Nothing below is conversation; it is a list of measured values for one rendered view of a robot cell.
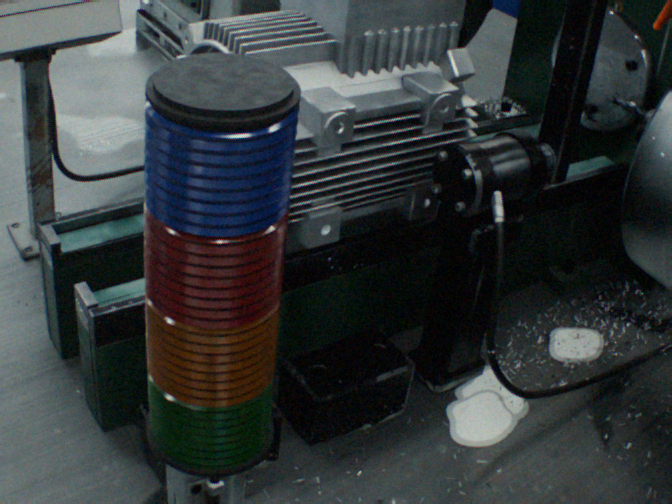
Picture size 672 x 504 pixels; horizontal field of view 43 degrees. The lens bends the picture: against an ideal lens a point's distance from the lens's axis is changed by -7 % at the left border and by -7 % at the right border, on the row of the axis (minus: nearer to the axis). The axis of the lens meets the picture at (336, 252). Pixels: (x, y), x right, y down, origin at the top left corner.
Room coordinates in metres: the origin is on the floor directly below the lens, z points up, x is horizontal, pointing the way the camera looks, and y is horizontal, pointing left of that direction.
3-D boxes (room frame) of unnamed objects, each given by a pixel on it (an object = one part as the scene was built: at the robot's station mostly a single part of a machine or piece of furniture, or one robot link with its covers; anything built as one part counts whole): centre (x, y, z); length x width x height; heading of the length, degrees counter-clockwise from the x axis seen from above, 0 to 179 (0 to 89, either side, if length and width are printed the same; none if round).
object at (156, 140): (0.31, 0.05, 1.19); 0.06 x 0.06 x 0.04
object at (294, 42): (0.71, 0.03, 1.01); 0.20 x 0.19 x 0.19; 127
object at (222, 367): (0.31, 0.05, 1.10); 0.06 x 0.06 x 0.04
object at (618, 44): (0.94, -0.27, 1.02); 0.15 x 0.02 x 0.15; 38
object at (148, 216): (0.31, 0.05, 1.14); 0.06 x 0.06 x 0.04
